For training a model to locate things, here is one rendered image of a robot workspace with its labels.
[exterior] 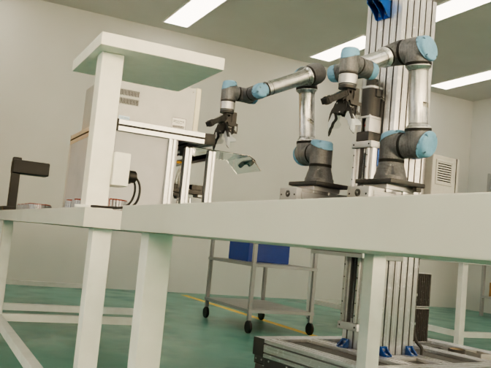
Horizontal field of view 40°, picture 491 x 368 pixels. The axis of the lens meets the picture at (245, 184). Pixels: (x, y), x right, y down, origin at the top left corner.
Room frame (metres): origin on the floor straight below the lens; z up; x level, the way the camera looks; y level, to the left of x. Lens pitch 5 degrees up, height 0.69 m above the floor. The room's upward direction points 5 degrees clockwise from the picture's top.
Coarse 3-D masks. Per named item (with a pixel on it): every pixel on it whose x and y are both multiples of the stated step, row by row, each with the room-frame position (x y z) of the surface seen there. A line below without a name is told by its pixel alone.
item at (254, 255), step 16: (240, 256) 5.80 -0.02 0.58; (256, 256) 5.26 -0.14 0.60; (272, 256) 5.77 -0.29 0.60; (288, 256) 5.84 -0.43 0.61; (208, 272) 6.04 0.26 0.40; (208, 288) 6.03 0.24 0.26; (208, 304) 6.04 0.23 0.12; (224, 304) 5.65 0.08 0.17; (240, 304) 5.59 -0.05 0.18; (256, 304) 5.73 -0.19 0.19; (272, 304) 5.87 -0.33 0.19
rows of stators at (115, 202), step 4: (68, 200) 2.28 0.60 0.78; (72, 200) 2.17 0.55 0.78; (76, 200) 2.15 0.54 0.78; (80, 200) 2.06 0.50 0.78; (108, 200) 1.91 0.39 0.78; (112, 200) 1.91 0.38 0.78; (116, 200) 1.91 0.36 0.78; (120, 200) 1.93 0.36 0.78; (124, 200) 1.95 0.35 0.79; (64, 204) 2.28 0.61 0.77; (68, 204) 2.27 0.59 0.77; (72, 204) 2.16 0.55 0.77; (108, 204) 1.91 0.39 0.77; (112, 204) 1.92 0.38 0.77; (116, 204) 1.91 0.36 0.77; (120, 204) 1.92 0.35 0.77; (124, 204) 1.94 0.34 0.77
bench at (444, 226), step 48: (480, 192) 0.49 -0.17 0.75; (144, 240) 1.32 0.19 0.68; (240, 240) 1.03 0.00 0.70; (288, 240) 0.74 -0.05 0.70; (336, 240) 0.65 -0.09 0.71; (384, 240) 0.58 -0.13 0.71; (432, 240) 0.53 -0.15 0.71; (480, 240) 0.48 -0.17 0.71; (144, 288) 1.30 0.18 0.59; (144, 336) 1.30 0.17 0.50
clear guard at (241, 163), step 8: (200, 152) 2.80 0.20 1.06; (216, 152) 2.75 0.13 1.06; (224, 152) 2.74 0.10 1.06; (224, 160) 3.00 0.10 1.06; (232, 160) 2.96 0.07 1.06; (240, 160) 2.89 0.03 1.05; (248, 160) 2.83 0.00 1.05; (232, 168) 3.02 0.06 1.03; (240, 168) 2.95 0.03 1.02; (248, 168) 2.89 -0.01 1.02; (256, 168) 2.83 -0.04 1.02
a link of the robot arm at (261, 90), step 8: (312, 64) 3.39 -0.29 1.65; (320, 64) 3.41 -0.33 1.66; (296, 72) 3.34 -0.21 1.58; (304, 72) 3.34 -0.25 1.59; (312, 72) 3.35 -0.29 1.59; (320, 72) 3.37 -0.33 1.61; (272, 80) 3.28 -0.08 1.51; (280, 80) 3.28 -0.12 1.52; (288, 80) 3.30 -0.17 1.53; (296, 80) 3.32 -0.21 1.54; (304, 80) 3.34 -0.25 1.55; (312, 80) 3.37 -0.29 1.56; (320, 80) 3.41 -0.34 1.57; (248, 88) 3.28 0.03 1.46; (256, 88) 3.21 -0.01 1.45; (264, 88) 3.22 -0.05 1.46; (272, 88) 3.26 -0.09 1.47; (280, 88) 3.29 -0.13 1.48; (288, 88) 3.32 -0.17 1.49; (248, 96) 3.29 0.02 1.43; (256, 96) 3.23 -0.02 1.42; (264, 96) 3.23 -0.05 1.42
